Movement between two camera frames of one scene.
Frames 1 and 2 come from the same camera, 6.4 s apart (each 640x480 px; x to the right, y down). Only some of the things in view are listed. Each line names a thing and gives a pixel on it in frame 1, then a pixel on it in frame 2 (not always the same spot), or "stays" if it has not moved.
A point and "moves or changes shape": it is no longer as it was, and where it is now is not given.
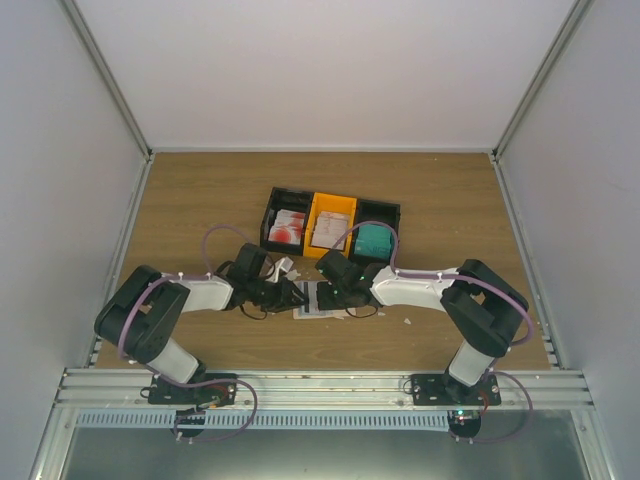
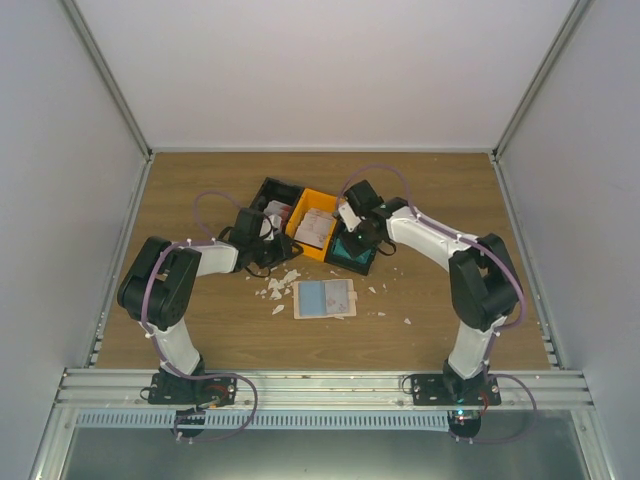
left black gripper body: x=270 y=300 to x=268 y=256
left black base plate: x=205 y=389 stays
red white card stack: x=287 y=227 to x=276 y=208
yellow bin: x=330 y=202 moves or changes shape
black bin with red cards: x=283 y=228 moves or changes shape
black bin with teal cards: x=376 y=211 moves or changes shape
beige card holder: x=311 y=309 stays
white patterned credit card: x=313 y=306 moves or changes shape
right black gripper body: x=334 y=301 to x=363 y=243
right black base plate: x=439 y=390 stays
